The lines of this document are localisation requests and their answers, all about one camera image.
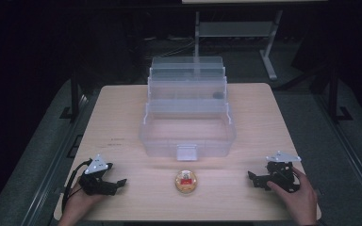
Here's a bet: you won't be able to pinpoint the black metal stand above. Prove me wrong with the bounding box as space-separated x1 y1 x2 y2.
59 70 82 122
326 67 354 123

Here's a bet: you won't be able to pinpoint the person's left hand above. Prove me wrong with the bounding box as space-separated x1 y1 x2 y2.
57 183 107 226

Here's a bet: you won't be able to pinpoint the floor cables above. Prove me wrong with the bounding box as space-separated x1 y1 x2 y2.
142 35 196 59

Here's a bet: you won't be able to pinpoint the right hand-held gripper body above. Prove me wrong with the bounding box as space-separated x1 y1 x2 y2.
264 150 303 193

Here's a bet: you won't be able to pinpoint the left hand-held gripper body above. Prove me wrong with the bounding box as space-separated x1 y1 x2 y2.
77 153 118 197

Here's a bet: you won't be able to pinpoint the black cable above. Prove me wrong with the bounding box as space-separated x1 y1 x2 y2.
61 158 93 215

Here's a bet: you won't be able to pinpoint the grey metal stand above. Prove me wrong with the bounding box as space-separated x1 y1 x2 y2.
193 8 285 81

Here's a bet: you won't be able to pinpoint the clear plastic tiered storage box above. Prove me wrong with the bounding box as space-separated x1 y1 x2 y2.
138 56 238 162

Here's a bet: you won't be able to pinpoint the person's right hand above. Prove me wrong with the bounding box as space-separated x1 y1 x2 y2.
266 166 319 226

